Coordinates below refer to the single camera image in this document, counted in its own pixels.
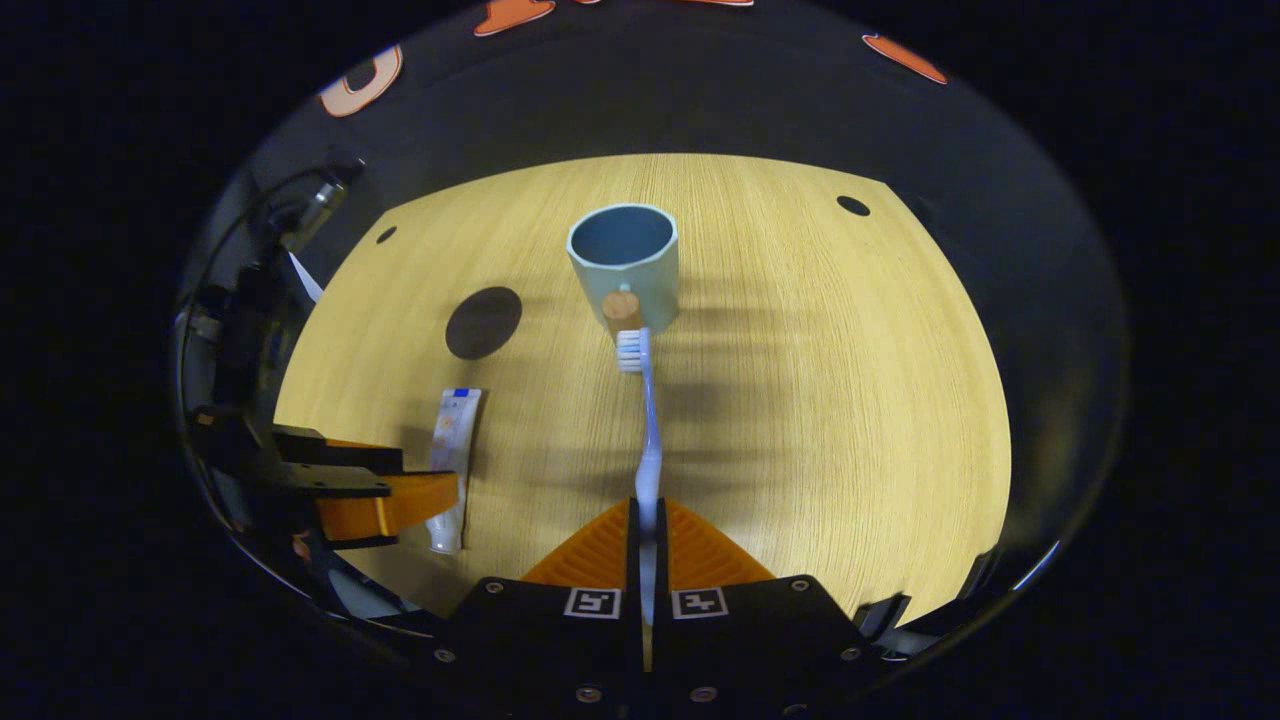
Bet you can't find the white and blue toothbrush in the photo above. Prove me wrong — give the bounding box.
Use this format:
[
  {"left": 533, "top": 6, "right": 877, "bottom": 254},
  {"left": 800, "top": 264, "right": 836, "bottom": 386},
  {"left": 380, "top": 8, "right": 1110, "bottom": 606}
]
[{"left": 615, "top": 327, "right": 665, "bottom": 626}]

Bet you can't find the wooden desktop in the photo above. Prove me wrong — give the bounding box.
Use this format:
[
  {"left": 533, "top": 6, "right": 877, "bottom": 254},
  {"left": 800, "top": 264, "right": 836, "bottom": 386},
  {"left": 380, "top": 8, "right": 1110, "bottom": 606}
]
[{"left": 272, "top": 152, "right": 1013, "bottom": 627}]

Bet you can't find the pale blue cup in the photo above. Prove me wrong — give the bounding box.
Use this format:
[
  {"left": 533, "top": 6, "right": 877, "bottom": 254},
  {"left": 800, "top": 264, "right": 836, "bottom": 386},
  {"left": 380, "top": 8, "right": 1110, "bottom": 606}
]
[{"left": 566, "top": 204, "right": 681, "bottom": 337}]

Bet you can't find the dark brown round coaster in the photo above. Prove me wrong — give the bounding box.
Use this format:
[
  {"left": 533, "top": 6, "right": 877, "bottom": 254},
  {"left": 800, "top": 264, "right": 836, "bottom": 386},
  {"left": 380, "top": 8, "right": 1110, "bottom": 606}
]
[{"left": 445, "top": 286, "right": 523, "bottom": 361}]

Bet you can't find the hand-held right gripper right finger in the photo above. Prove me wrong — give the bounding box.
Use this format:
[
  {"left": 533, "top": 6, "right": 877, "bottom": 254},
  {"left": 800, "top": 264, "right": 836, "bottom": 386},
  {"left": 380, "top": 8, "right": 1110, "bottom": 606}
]
[{"left": 650, "top": 497, "right": 883, "bottom": 720}]

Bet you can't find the white toothpaste tube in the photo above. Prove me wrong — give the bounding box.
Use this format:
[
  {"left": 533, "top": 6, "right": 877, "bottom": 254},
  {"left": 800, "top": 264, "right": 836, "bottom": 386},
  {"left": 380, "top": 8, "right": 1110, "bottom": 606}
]
[{"left": 425, "top": 388, "right": 483, "bottom": 554}]

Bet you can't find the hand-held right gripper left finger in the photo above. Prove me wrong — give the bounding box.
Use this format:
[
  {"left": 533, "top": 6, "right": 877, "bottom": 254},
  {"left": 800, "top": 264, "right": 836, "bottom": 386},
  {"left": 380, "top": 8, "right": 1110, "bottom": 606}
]
[{"left": 430, "top": 497, "right": 642, "bottom": 720}]

